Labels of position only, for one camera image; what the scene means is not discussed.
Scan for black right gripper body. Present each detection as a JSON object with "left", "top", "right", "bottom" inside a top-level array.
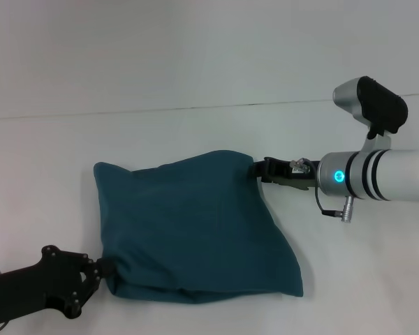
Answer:
[{"left": 263, "top": 156, "right": 321, "bottom": 192}]

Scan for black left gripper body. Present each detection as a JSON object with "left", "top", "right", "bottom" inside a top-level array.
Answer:
[{"left": 0, "top": 245, "right": 102, "bottom": 311}]

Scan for blue shirt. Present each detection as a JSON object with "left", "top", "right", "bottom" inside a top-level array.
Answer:
[{"left": 92, "top": 149, "right": 305, "bottom": 299}]

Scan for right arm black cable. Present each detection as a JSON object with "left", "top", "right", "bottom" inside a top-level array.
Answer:
[{"left": 289, "top": 157, "right": 356, "bottom": 223}]

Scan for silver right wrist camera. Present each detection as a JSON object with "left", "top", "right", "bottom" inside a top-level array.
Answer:
[{"left": 332, "top": 75, "right": 411, "bottom": 154}]

